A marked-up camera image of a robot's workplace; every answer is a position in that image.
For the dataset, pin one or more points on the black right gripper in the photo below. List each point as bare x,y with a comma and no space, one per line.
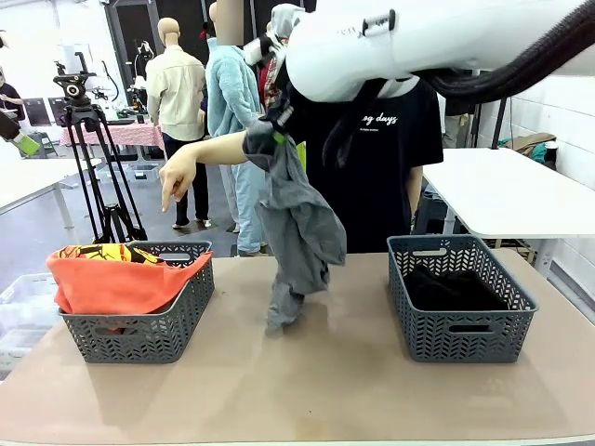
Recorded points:
280,109

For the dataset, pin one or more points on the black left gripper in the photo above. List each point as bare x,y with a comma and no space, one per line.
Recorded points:
7,125

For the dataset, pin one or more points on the dark grey garment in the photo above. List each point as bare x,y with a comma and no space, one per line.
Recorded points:
297,218

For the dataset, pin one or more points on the orange garment yellow print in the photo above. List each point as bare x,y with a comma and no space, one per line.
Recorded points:
116,288

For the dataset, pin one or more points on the black garment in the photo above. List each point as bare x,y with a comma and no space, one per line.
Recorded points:
455,290

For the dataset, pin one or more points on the person's right forearm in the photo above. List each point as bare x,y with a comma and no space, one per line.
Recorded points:
223,148

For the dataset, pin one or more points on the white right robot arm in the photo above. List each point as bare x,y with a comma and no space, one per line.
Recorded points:
372,46

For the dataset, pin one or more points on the person's left forearm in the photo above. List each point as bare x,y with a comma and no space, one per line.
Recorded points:
414,200

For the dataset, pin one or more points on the person's right hand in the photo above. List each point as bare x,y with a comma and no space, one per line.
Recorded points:
176,176

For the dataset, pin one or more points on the grey stool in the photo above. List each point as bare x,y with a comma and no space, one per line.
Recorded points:
44,139

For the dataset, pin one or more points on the white table thin legs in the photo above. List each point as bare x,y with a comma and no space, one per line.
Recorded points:
28,179

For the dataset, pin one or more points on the seated person in background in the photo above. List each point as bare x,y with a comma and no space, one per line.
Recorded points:
11,104

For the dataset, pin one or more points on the person in light jeans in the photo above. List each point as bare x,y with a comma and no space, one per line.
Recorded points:
230,93

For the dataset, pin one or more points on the table with pink checked cloth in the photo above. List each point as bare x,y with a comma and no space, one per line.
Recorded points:
125,135

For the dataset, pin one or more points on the person in black t-shirt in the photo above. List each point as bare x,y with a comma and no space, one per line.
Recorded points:
381,186

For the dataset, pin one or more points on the mannequin cream shirt black trousers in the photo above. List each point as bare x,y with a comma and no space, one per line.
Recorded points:
176,93

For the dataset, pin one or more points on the white floor storage box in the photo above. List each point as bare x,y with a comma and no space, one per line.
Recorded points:
139,175

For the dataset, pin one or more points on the mannequin plaid shirt grey hood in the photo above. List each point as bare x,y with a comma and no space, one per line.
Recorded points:
284,21

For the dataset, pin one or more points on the black dress form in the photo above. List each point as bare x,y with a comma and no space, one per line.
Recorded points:
144,60

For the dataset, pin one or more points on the clear plastic storage bin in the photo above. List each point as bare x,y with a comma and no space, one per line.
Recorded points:
28,297

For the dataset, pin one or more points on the white table thick top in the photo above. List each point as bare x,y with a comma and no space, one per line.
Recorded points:
502,195

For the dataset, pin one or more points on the grey plastic lattice basket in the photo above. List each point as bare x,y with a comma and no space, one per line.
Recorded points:
465,346
139,344

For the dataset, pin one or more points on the brown cloth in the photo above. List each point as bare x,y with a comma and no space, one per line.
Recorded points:
530,141

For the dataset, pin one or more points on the teal cloth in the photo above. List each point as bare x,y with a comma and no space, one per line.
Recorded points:
540,152

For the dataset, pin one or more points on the black camera tripod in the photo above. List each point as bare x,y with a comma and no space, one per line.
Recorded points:
86,114

